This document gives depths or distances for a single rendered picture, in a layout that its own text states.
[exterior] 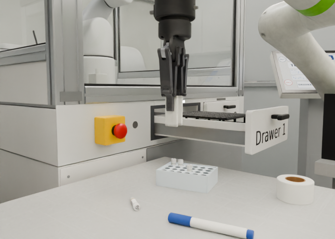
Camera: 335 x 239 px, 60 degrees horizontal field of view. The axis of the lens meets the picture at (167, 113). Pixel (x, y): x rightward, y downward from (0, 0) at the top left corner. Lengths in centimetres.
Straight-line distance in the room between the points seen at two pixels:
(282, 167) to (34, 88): 228
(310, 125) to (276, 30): 92
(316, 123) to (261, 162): 112
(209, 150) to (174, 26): 71
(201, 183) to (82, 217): 25
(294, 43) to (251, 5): 191
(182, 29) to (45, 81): 35
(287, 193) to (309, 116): 117
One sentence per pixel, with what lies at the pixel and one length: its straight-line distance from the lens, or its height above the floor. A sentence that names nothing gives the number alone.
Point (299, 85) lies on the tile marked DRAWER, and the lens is 166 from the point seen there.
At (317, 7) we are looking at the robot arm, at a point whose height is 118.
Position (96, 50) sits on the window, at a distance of 81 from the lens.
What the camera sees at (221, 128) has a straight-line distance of 81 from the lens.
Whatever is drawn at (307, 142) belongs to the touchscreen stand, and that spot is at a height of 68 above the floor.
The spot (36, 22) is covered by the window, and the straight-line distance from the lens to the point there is 84.
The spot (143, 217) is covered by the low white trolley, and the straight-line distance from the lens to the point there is 54.
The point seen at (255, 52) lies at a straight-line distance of 279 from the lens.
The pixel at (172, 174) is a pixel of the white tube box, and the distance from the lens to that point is 67.
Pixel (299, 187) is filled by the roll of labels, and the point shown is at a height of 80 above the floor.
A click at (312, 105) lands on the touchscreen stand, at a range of 178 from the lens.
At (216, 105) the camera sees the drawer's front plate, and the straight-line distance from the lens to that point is 123.
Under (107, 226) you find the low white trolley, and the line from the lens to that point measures 52.
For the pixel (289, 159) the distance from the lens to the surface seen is 270.
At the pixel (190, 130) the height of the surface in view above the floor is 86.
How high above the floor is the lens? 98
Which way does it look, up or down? 5 degrees down
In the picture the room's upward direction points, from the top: straight up
